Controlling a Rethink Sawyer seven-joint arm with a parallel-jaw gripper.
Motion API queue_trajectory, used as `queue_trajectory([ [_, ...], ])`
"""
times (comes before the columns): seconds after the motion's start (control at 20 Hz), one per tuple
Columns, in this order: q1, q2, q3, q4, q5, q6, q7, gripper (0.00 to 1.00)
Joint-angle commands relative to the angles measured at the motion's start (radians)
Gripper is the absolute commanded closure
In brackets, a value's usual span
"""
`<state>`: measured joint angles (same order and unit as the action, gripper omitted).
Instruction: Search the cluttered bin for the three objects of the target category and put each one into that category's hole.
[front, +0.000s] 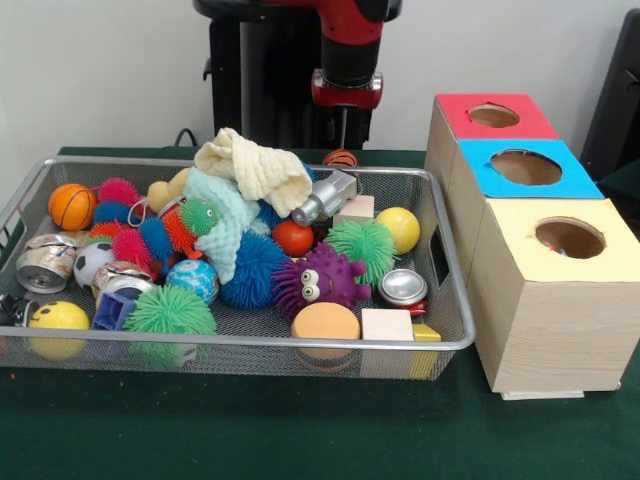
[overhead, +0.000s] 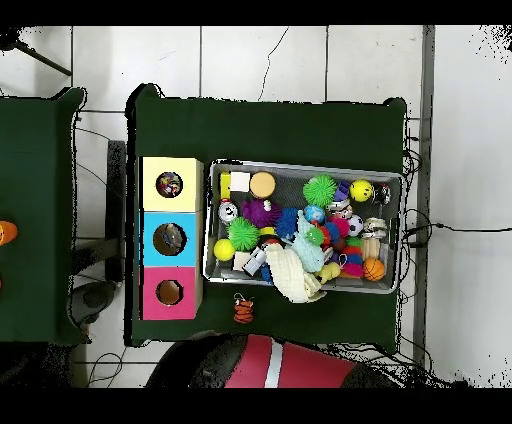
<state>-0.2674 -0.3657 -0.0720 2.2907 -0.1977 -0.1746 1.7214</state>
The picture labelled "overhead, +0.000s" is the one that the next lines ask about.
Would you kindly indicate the orange tiger plush toy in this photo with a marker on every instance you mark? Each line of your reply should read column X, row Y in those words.
column 244, row 311

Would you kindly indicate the silver mesh bin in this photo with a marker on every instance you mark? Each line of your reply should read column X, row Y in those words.
column 292, row 180

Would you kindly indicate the purple spiky monster toy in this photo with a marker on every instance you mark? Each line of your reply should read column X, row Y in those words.
column 258, row 214

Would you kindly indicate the green spiky rubber ball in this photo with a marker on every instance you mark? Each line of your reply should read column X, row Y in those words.
column 243, row 234
column 320, row 190

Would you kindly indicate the orange foam disc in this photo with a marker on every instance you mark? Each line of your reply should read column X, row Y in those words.
column 262, row 185

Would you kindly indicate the pale wooden cube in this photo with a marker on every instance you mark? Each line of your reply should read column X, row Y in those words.
column 240, row 182

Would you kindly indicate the yellow tennis ball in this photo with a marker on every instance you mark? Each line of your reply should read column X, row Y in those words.
column 224, row 249

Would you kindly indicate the light blue cloth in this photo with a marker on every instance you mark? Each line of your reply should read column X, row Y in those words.
column 310, row 252

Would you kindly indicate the cream waffle cloth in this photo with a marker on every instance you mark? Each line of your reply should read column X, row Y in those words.
column 292, row 276

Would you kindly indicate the yellow smiley ball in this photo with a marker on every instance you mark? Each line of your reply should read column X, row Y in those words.
column 361, row 190

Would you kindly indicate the orange object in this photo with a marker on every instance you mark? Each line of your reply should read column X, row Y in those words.
column 6, row 232

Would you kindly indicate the black tripod leg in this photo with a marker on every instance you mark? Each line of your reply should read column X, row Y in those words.
column 40, row 60

